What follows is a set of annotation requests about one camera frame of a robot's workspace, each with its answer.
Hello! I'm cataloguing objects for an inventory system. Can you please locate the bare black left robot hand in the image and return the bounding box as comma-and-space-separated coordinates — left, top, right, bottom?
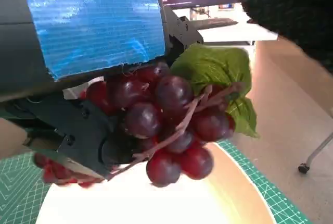
0, 0, 205, 183

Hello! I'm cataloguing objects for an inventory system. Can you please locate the white desk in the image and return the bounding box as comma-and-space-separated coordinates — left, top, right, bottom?
189, 2, 279, 46

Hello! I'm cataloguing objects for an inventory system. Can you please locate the white square plate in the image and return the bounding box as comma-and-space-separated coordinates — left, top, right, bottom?
35, 142, 277, 224

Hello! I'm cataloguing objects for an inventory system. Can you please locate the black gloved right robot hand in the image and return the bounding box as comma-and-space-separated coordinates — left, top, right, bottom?
238, 0, 333, 73

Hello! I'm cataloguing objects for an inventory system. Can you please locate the red toy grape bunch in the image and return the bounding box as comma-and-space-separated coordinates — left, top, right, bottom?
34, 43, 261, 189

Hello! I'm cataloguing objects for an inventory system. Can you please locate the black keyboard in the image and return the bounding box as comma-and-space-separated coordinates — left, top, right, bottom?
194, 17, 239, 31

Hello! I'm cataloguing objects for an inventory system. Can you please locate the green cutting mat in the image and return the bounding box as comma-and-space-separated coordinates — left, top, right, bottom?
0, 138, 314, 224

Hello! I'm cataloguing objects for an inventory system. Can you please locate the silver chair leg with caster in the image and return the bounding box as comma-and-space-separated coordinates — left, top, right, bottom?
298, 132, 333, 175

